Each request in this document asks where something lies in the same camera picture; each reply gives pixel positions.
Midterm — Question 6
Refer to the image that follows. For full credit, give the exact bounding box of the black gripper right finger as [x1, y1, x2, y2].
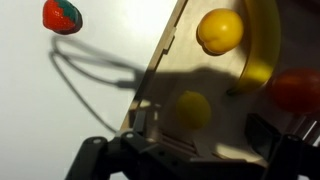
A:
[244, 113, 320, 180]

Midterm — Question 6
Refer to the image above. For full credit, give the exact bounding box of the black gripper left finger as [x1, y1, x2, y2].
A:
[64, 109, 201, 180]

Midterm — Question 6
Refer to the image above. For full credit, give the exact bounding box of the yellow lemon toy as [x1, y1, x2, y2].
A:
[176, 91, 212, 130]

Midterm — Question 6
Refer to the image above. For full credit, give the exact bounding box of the red strawberry toy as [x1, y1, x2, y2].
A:
[42, 0, 83, 35]

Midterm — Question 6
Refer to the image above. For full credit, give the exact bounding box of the orange toy fruit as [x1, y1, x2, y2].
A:
[267, 68, 320, 114]

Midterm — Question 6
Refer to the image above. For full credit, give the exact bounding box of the wooden tray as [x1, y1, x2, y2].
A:
[122, 0, 319, 164]

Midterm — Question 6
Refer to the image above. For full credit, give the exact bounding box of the yellow banana toy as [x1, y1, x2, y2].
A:
[227, 0, 281, 96]

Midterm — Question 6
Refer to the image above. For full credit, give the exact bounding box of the yellow-orange peach toy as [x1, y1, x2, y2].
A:
[197, 8, 244, 54]

